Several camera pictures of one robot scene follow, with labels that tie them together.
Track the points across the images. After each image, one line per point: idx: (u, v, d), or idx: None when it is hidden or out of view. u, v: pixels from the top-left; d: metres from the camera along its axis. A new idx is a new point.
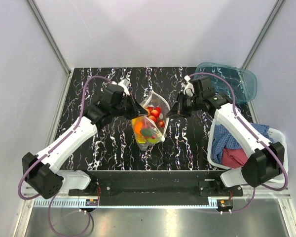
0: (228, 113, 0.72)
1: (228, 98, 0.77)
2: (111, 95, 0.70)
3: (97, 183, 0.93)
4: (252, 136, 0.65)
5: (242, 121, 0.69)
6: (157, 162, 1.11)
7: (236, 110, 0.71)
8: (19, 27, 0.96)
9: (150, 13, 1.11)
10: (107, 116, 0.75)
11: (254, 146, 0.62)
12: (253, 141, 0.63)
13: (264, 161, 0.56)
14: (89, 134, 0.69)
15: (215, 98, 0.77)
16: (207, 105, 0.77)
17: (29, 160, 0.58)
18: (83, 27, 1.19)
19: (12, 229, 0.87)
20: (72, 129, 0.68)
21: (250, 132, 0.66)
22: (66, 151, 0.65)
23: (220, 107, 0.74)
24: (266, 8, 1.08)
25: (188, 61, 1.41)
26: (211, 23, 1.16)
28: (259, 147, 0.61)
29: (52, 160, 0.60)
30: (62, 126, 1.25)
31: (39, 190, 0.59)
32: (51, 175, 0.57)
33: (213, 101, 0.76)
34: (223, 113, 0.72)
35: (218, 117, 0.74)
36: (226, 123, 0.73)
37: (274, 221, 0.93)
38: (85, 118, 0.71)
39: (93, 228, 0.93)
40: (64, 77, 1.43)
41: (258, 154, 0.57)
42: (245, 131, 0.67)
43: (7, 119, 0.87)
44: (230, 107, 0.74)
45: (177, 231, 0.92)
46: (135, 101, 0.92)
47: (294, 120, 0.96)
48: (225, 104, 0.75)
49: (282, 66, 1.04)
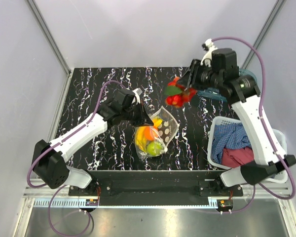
0: (251, 111, 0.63)
1: (255, 85, 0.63)
2: (124, 97, 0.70)
3: (97, 183, 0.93)
4: (270, 145, 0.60)
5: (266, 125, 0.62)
6: (157, 162, 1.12)
7: (261, 110, 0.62)
8: (18, 27, 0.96)
9: (150, 12, 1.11)
10: (117, 116, 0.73)
11: (269, 158, 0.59)
12: (269, 153, 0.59)
13: (272, 174, 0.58)
14: (100, 129, 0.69)
15: (241, 85, 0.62)
16: (229, 91, 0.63)
17: (42, 146, 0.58)
18: (83, 26, 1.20)
19: (12, 229, 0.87)
20: (85, 123, 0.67)
21: (269, 140, 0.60)
22: (79, 142, 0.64)
23: (245, 100, 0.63)
24: (267, 7, 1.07)
25: (188, 61, 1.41)
26: (212, 23, 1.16)
28: (274, 161, 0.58)
29: (65, 149, 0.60)
30: (62, 126, 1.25)
31: (45, 179, 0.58)
32: (61, 163, 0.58)
33: (239, 88, 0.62)
34: (246, 109, 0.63)
35: (237, 108, 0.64)
36: (244, 119, 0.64)
37: (274, 221, 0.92)
38: (98, 115, 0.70)
39: (93, 228, 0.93)
40: (64, 77, 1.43)
41: (271, 169, 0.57)
42: (265, 138, 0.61)
43: (7, 119, 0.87)
44: (256, 102, 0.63)
45: (177, 231, 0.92)
46: (144, 109, 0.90)
47: (294, 120, 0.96)
48: (249, 97, 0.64)
49: (282, 66, 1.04)
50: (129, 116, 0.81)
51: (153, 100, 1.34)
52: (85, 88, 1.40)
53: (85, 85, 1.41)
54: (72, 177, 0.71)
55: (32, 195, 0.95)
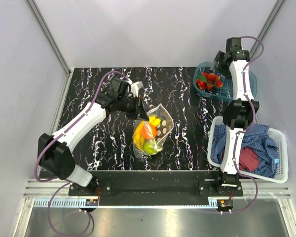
0: (238, 67, 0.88)
1: (247, 56, 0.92)
2: (119, 84, 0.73)
3: (97, 183, 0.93)
4: (243, 89, 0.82)
5: (245, 76, 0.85)
6: (157, 163, 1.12)
7: (245, 66, 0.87)
8: (19, 27, 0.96)
9: (150, 12, 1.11)
10: (114, 103, 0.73)
11: (239, 96, 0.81)
12: (240, 94, 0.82)
13: (239, 107, 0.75)
14: (99, 116, 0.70)
15: (238, 52, 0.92)
16: (228, 55, 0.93)
17: (46, 139, 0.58)
18: (84, 27, 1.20)
19: (12, 229, 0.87)
20: (84, 112, 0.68)
21: (244, 86, 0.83)
22: (82, 131, 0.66)
23: (237, 60, 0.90)
24: (267, 7, 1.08)
25: (189, 61, 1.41)
26: (212, 23, 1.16)
28: (241, 98, 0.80)
29: (69, 139, 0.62)
30: (62, 126, 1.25)
31: (54, 172, 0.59)
32: (67, 153, 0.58)
33: (235, 53, 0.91)
34: (236, 65, 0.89)
35: (231, 66, 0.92)
36: (233, 74, 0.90)
37: (274, 220, 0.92)
38: (95, 104, 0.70)
39: (93, 228, 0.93)
40: (64, 77, 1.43)
41: (237, 102, 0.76)
42: (241, 84, 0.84)
43: (7, 119, 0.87)
44: (243, 64, 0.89)
45: (177, 231, 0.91)
46: (140, 104, 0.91)
47: (294, 120, 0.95)
48: (241, 59, 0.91)
49: (282, 66, 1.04)
50: (123, 106, 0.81)
51: (153, 100, 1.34)
52: (85, 88, 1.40)
53: (85, 85, 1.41)
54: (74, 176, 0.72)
55: (32, 195, 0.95)
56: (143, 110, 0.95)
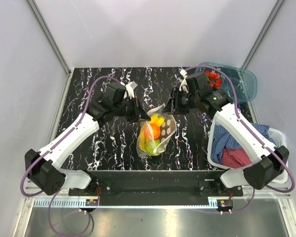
0: (230, 116, 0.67)
1: (227, 97, 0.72)
2: (114, 92, 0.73)
3: (97, 183, 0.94)
4: (256, 140, 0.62)
5: (246, 125, 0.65)
6: (157, 162, 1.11)
7: (238, 112, 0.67)
8: (18, 27, 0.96)
9: (150, 12, 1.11)
10: (108, 113, 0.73)
11: (259, 152, 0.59)
12: (258, 148, 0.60)
13: (270, 167, 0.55)
14: (91, 130, 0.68)
15: (214, 98, 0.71)
16: (206, 106, 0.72)
17: (32, 156, 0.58)
18: (83, 27, 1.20)
19: (12, 229, 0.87)
20: (74, 125, 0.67)
21: (255, 137, 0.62)
22: (69, 147, 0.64)
23: (221, 109, 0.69)
24: (267, 7, 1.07)
25: (189, 61, 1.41)
26: (212, 23, 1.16)
28: (266, 154, 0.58)
29: (55, 156, 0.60)
30: (62, 126, 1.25)
31: (42, 187, 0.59)
32: (54, 172, 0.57)
33: (213, 101, 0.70)
34: (225, 116, 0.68)
35: (218, 118, 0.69)
36: (227, 127, 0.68)
37: (273, 220, 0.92)
38: (88, 116, 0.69)
39: (93, 228, 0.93)
40: (64, 77, 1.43)
41: (264, 161, 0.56)
42: (251, 136, 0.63)
43: (7, 118, 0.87)
44: (232, 108, 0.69)
45: (177, 231, 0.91)
46: (139, 104, 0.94)
47: (294, 119, 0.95)
48: (225, 105, 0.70)
49: (282, 66, 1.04)
50: (122, 111, 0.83)
51: (153, 100, 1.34)
52: (85, 88, 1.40)
53: (85, 85, 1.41)
54: (69, 182, 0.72)
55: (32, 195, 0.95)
56: (142, 110, 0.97)
